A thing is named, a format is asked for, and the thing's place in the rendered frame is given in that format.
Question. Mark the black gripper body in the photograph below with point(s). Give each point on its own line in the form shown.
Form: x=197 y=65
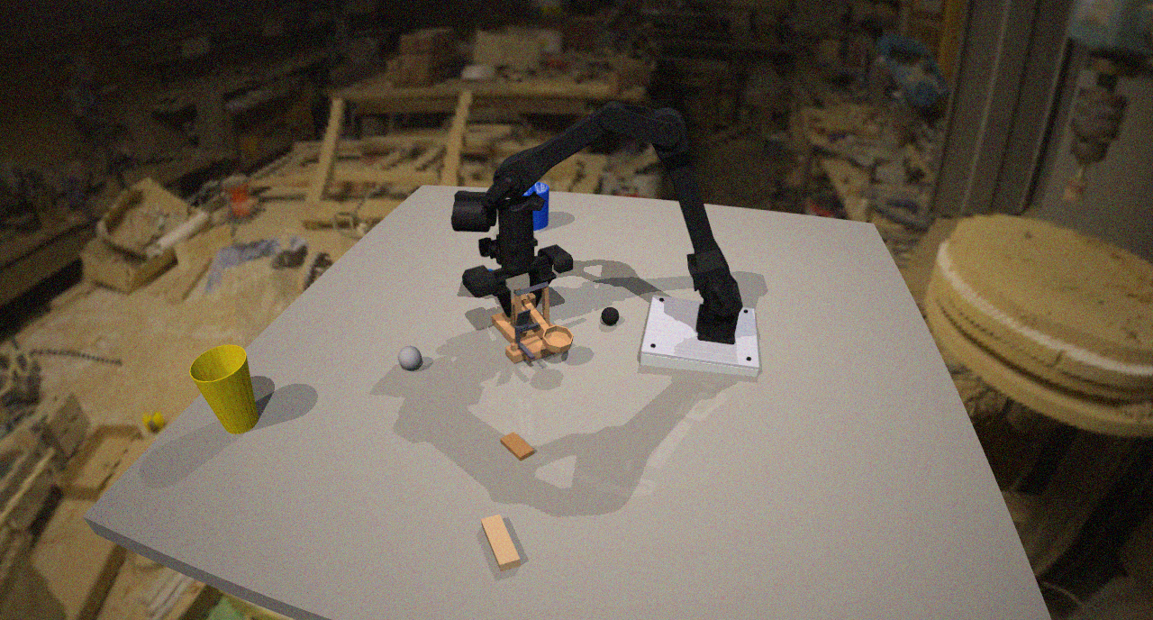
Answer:
x=517 y=257

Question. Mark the tan rectangular block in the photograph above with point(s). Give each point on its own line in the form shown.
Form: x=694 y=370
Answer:
x=500 y=543

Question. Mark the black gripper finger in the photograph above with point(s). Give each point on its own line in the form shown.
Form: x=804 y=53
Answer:
x=536 y=279
x=504 y=297

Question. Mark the yellow plastic cup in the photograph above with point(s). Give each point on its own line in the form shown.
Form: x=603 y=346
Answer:
x=222 y=376

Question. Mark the blue cup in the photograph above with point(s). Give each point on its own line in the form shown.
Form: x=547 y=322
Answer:
x=540 y=218

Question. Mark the orange flat block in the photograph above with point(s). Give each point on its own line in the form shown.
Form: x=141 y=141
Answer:
x=517 y=446

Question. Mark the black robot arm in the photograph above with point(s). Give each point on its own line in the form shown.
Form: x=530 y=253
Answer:
x=665 y=129

